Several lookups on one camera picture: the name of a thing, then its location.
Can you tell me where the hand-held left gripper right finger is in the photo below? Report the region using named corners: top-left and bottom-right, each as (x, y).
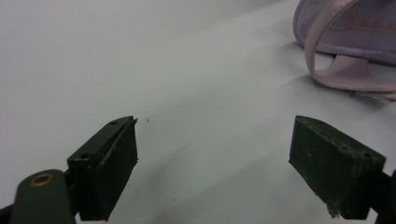
top-left (288, 115), bottom-right (388, 220)

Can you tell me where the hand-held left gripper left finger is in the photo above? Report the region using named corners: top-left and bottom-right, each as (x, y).
top-left (66, 115), bottom-right (139, 222)

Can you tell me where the purple sandal with pink strap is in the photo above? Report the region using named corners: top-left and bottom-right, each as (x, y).
top-left (292, 0), bottom-right (396, 102)

